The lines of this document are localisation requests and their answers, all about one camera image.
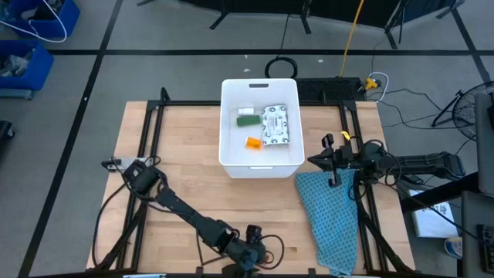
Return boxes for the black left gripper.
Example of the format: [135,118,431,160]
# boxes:
[230,225,269,272]

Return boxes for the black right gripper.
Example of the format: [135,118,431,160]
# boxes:
[307,133,358,188]

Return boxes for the teal patterned cloth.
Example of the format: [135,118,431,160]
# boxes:
[295,168,360,277]

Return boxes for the white printed wipes pack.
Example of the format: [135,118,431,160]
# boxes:
[260,103,292,147]

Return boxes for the orange small block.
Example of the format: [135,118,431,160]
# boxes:
[245,136,264,151]

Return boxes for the white perforated plastic basket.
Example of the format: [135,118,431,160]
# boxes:
[218,78,306,180]

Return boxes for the blue storage bin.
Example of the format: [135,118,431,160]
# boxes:
[6,0,81,40]
[0,39,56,93]

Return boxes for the black textured floor mat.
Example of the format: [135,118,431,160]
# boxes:
[294,76,367,103]

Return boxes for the white printed paper bag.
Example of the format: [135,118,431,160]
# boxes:
[409,188,461,239]

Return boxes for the black floor fan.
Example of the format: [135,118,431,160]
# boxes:
[431,80,494,141]

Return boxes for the white tape roll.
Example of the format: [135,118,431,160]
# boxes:
[443,236,463,260]

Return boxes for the dark room divider panel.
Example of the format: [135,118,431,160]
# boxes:
[137,0,404,35]

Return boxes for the blue storage crates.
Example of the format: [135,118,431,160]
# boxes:
[0,0,69,44]

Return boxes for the white looped cable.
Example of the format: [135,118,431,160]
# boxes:
[367,71,390,103]

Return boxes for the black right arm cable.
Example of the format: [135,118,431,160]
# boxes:
[349,138,482,242]

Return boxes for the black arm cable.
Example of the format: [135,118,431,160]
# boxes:
[91,180,130,270]
[349,138,482,242]

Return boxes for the black coiled cable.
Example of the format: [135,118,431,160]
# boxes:
[264,56,299,80]

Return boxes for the yellow hanging cable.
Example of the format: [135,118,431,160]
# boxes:
[338,0,366,79]

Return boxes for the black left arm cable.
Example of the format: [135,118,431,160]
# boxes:
[91,180,130,270]

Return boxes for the silver metal bracket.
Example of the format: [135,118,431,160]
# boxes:
[101,156,148,171]

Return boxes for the black aluminium table frame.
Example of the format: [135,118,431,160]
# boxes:
[91,86,417,277]

